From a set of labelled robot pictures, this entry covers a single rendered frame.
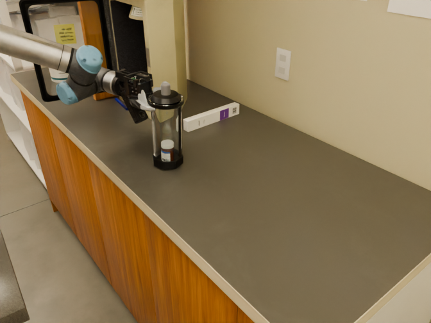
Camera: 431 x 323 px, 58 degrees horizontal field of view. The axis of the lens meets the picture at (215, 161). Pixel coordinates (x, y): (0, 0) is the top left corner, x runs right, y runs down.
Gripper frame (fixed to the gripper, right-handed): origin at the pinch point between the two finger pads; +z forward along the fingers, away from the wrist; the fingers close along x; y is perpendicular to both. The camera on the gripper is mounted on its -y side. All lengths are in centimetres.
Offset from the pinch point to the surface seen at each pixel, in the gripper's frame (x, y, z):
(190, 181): -3.9, -20.6, 12.2
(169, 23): 28.4, 16.5, -23.8
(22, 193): 19, -116, -164
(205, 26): 68, 7, -38
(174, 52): 29.9, 5.8, -23.3
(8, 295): -60, -21, 9
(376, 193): 24, -20, 60
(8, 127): 58, -104, -247
